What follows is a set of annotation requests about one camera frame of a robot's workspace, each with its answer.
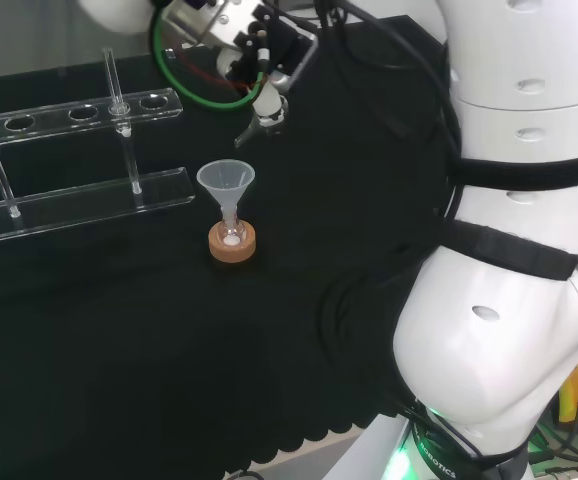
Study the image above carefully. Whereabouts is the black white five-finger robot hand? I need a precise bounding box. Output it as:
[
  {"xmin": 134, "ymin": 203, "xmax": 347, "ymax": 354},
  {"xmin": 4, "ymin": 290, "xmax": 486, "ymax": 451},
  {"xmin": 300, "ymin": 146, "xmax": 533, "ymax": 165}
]
[{"xmin": 215, "ymin": 46, "xmax": 291, "ymax": 137}]

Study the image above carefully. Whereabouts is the translucent plastic funnel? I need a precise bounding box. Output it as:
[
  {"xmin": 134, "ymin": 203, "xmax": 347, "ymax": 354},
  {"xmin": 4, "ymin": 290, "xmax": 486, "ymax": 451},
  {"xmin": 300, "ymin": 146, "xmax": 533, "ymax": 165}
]
[{"xmin": 196, "ymin": 158, "xmax": 257, "ymax": 227}]

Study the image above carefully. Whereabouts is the small glass round-bottom flask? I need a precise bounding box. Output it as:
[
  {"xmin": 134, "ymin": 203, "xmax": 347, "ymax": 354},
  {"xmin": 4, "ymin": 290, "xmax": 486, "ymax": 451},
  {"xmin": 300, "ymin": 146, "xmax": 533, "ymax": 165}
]
[{"xmin": 218, "ymin": 212, "xmax": 247, "ymax": 248}]

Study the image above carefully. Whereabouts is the clear acrylic funnel stand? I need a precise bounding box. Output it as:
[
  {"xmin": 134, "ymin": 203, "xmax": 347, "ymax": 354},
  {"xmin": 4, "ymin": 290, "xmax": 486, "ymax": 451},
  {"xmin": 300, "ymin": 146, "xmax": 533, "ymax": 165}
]
[{"xmin": 0, "ymin": 46, "xmax": 196, "ymax": 249}]

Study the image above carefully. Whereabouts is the black cloth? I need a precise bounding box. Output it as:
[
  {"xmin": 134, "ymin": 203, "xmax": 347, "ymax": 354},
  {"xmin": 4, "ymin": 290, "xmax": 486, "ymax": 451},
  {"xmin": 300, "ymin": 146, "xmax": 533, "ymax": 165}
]
[{"xmin": 0, "ymin": 13, "xmax": 463, "ymax": 480}]

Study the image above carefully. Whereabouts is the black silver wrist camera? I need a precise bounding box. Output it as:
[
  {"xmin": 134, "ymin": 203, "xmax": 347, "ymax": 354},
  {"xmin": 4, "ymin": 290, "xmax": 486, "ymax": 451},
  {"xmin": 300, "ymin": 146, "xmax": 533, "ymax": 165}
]
[{"xmin": 237, "ymin": 15, "xmax": 320, "ymax": 95}]

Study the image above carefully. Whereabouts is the thin orange cable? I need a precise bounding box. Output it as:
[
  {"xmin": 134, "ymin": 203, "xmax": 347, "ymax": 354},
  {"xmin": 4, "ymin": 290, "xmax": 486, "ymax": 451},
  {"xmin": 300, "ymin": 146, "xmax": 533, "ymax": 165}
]
[{"xmin": 176, "ymin": 45, "xmax": 256, "ymax": 96}]

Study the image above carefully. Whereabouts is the green cable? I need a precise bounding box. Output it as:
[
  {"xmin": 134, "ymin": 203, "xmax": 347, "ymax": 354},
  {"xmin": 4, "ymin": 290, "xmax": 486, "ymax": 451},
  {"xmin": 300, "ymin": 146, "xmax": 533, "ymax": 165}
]
[{"xmin": 150, "ymin": 3, "xmax": 271, "ymax": 111}]

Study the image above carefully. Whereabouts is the cork ring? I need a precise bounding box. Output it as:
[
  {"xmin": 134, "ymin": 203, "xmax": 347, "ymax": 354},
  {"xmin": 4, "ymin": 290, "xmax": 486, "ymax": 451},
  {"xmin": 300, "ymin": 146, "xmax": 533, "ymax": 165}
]
[{"xmin": 208, "ymin": 219, "xmax": 259, "ymax": 265}]

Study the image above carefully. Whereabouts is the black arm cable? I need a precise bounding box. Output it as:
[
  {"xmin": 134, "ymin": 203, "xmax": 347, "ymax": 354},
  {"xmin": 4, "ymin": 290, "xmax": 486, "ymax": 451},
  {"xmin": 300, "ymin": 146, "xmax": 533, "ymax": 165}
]
[{"xmin": 313, "ymin": 0, "xmax": 466, "ymax": 224}]

